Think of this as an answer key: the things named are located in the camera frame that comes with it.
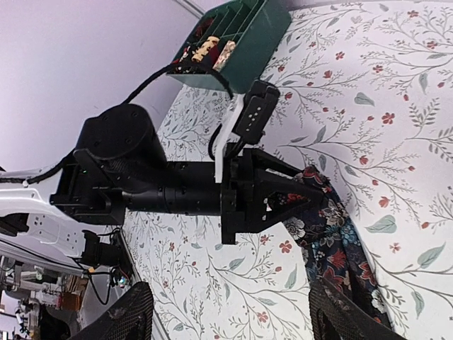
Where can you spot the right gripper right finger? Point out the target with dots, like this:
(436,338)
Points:
(335,316)

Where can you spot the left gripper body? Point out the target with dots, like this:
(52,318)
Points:
(243,204)

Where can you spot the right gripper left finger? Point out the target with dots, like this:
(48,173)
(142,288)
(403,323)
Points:
(128,318)

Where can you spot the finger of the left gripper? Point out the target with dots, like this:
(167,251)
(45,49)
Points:
(275,174)
(305,199)

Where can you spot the dark floral necktie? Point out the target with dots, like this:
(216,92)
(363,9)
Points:
(331,247)

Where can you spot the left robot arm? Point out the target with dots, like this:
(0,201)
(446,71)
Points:
(119,165)

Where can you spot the floral patterned table mat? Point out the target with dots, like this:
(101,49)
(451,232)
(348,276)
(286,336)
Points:
(366,96)

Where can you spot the dark maroon rolled tie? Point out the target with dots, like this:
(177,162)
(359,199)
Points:
(211,57)

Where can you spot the white dotted black rolled tie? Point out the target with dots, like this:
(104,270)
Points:
(185,57)

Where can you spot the green divided organizer box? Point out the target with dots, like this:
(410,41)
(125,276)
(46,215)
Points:
(256,27)

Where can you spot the yellow striped rolled tie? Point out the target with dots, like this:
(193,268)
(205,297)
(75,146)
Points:
(208,45)

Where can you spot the brown rolled tie back compartment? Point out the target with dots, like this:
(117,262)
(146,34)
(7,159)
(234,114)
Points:
(202,27)

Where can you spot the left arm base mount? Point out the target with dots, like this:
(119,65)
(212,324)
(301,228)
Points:
(106,254)

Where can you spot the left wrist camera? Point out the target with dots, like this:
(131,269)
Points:
(243,124)

